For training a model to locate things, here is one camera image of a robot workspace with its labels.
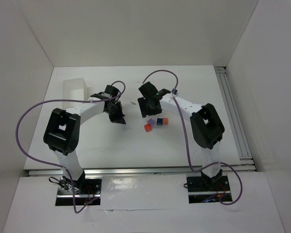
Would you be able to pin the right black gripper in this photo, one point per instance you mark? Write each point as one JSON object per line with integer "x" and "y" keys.
{"x": 147, "y": 108}

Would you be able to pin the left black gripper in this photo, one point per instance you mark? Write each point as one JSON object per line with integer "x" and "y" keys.
{"x": 116, "y": 112}

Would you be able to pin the purple wood block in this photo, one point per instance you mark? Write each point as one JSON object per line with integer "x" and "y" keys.
{"x": 151, "y": 122}

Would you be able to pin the dark blue wood block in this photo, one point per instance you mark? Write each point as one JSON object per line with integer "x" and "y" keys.
{"x": 159, "y": 121}

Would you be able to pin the red wood block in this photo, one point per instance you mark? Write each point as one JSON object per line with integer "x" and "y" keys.
{"x": 148, "y": 127}

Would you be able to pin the orange wood block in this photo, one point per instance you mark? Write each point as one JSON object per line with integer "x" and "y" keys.
{"x": 165, "y": 121}

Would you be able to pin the white plastic bin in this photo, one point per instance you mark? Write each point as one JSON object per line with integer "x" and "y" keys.
{"x": 75, "y": 89}

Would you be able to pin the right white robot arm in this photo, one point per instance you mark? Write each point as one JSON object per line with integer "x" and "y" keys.
{"x": 207, "y": 127}

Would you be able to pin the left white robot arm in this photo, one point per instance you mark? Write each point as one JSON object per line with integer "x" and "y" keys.
{"x": 63, "y": 130}

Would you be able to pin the blue wood block far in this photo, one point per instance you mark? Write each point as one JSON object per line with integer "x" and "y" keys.
{"x": 174, "y": 91}

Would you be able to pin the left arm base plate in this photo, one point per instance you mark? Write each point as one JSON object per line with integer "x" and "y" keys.
{"x": 89, "y": 194}

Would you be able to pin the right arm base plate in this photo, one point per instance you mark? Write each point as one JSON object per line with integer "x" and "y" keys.
{"x": 199, "y": 193}

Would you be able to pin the aluminium rail right side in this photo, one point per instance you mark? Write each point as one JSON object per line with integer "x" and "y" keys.
{"x": 242, "y": 145}

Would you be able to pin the aluminium rail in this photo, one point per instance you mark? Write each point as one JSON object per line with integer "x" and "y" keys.
{"x": 125, "y": 172}
{"x": 242, "y": 145}

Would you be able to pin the aluminium rail front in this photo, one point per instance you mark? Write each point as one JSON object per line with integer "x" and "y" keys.
{"x": 125, "y": 172}

